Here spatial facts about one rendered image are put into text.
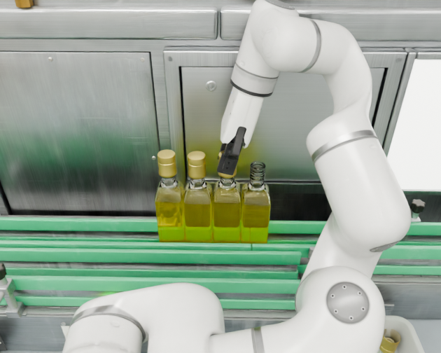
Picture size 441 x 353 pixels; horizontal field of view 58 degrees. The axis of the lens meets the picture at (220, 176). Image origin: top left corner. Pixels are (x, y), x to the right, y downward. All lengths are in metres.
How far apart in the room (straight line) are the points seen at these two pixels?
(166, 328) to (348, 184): 0.27
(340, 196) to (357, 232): 0.05
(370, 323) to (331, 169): 0.18
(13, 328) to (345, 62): 0.81
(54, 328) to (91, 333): 0.41
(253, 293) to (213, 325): 0.32
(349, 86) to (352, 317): 0.33
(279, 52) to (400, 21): 0.35
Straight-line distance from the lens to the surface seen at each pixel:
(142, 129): 0.93
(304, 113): 0.87
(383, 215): 0.48
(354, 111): 0.52
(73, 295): 0.87
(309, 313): 0.45
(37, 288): 0.88
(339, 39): 0.61
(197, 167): 0.75
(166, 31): 0.80
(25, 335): 0.98
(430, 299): 1.04
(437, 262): 0.98
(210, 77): 0.82
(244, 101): 0.65
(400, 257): 0.93
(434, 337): 1.08
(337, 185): 0.49
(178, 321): 0.49
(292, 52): 0.55
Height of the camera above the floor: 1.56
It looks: 35 degrees down
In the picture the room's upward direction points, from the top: straight up
